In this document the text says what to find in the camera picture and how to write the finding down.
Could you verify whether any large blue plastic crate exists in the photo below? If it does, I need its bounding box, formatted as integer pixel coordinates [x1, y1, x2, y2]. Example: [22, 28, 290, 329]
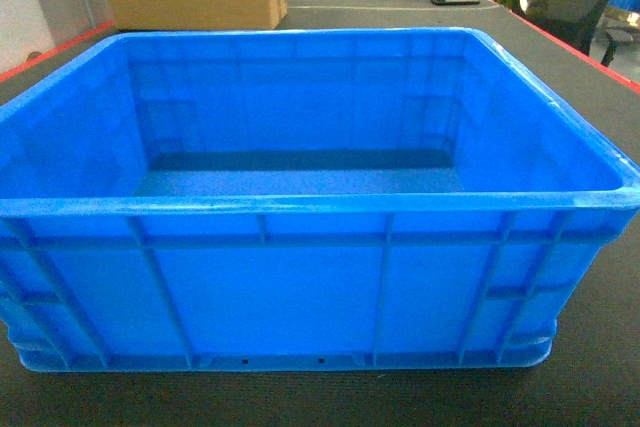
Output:
[1, 28, 639, 372]

